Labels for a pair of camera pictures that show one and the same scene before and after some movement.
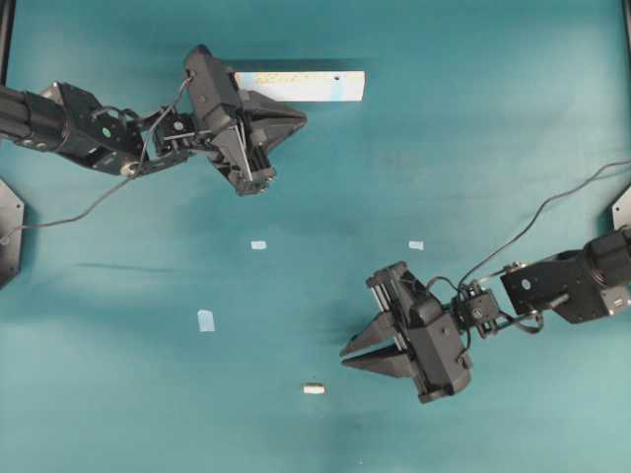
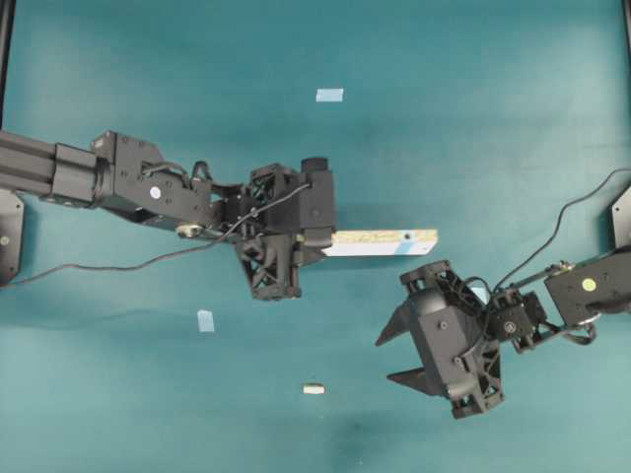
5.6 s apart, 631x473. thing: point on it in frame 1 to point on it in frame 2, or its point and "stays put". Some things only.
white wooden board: (305, 86) to (381, 242)
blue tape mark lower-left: (206, 320) stays put
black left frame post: (7, 25) stays put
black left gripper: (242, 150) to (275, 246)
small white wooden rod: (314, 389) stays put
